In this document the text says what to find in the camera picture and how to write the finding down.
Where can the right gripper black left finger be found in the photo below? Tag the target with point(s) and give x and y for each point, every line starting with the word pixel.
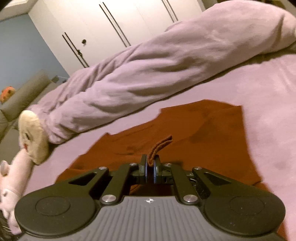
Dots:
pixel 126 176

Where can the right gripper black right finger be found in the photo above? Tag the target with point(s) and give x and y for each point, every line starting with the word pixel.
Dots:
pixel 173 174

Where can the rust orange knit cardigan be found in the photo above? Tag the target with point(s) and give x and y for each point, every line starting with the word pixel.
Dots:
pixel 205 133

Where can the beige face plush pillow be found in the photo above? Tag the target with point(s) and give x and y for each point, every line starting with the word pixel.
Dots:
pixel 32 137

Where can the pink plush toy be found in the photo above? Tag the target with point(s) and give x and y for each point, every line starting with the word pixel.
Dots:
pixel 14 180

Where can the lilac bed sheet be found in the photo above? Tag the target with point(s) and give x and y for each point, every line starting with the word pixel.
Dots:
pixel 264 87

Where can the grey upholstered headboard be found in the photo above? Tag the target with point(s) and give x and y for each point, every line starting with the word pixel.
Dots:
pixel 30 93

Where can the orange plush toy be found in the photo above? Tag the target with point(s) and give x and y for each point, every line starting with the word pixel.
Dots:
pixel 7 93

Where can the lilac rolled duvet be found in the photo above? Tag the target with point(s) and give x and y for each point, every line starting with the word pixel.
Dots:
pixel 188 52

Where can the white wardrobe with handles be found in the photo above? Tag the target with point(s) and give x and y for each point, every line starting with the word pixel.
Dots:
pixel 82 33

